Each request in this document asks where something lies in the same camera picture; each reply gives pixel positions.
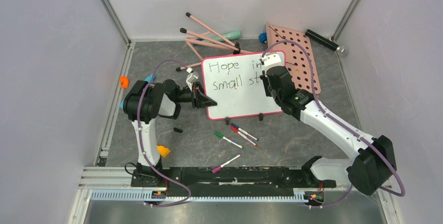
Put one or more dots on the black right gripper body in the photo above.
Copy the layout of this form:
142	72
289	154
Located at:
273	75

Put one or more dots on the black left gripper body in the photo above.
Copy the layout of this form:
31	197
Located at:
194	96

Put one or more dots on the pink framed whiteboard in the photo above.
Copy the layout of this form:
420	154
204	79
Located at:
233	81

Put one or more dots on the black marker cap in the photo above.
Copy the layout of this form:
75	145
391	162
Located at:
178	130

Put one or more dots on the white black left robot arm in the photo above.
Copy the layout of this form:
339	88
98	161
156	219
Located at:
145	102

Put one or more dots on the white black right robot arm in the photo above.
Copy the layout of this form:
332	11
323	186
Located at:
370	160

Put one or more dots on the green whiteboard marker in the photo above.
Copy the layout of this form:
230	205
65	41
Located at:
221	136

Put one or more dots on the blue whiteboard marker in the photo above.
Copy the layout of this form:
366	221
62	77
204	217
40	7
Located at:
243	131

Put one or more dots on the red whiteboard marker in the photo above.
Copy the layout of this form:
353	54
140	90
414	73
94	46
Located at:
243	136

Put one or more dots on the purple whiteboard marker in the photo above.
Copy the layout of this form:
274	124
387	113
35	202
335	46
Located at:
218	168

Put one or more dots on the pink perforated board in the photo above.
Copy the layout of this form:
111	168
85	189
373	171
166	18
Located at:
299	58

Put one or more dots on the blue toy car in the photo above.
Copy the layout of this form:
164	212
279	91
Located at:
263	38

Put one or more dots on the blue toy marker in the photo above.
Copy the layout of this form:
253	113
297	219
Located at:
150	78

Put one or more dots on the pink easel legs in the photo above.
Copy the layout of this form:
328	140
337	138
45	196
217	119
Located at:
191	41

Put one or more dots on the yellow orange wedge block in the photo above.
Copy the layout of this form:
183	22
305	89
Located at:
163	151

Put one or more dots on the teal green toy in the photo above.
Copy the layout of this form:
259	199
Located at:
233	35

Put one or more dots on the black flashlight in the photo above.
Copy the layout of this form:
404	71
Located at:
338	49

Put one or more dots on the orange plastic piece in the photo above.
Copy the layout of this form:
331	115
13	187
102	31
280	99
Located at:
124	82

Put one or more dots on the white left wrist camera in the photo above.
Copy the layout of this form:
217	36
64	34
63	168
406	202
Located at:
191	78

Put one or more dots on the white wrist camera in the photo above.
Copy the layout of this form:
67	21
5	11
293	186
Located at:
191	78
272	59

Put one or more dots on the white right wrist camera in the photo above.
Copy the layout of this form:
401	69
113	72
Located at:
272	59

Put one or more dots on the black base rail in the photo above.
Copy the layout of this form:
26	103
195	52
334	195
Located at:
230	181

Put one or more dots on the white cable comb strip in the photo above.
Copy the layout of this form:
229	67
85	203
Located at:
150	196

